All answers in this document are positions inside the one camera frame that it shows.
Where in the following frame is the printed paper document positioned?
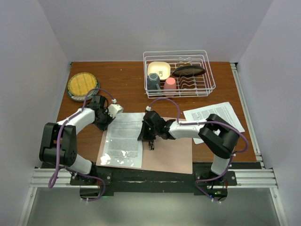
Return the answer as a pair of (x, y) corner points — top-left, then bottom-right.
(96, 113), (144, 169)
(183, 102), (245, 133)

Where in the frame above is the pink file folder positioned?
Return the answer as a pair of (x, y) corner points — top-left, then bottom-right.
(95, 116), (193, 175)

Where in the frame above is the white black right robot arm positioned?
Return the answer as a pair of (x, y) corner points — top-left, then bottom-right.
(137, 111), (240, 185)

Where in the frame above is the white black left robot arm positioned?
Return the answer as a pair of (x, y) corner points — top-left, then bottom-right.
(39, 95), (123, 185)

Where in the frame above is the black folder clip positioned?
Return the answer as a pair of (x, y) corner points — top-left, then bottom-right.
(148, 140), (155, 150)

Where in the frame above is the dark green mug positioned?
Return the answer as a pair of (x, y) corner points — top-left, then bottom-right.
(147, 73), (161, 90)

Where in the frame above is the pink cup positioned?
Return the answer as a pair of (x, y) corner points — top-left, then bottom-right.
(164, 77), (176, 93)

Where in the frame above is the cream square bowl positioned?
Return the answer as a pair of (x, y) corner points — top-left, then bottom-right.
(147, 61), (171, 81)

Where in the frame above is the dark brown oval plate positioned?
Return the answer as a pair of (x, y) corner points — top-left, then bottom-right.
(172, 65), (206, 77)

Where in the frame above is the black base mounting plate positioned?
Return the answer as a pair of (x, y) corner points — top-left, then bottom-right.
(40, 161), (261, 203)

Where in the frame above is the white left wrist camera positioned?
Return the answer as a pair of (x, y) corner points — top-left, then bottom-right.
(108, 104), (124, 118)

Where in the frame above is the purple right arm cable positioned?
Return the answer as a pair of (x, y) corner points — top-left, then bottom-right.
(145, 98), (249, 202)

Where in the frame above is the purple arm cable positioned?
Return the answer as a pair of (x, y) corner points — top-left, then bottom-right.
(145, 98), (249, 202)
(48, 88), (118, 202)

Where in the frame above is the white wire dish rack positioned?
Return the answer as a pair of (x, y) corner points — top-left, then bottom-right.
(143, 50), (216, 99)

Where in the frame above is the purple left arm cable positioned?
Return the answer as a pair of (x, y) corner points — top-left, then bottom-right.
(48, 88), (118, 202)

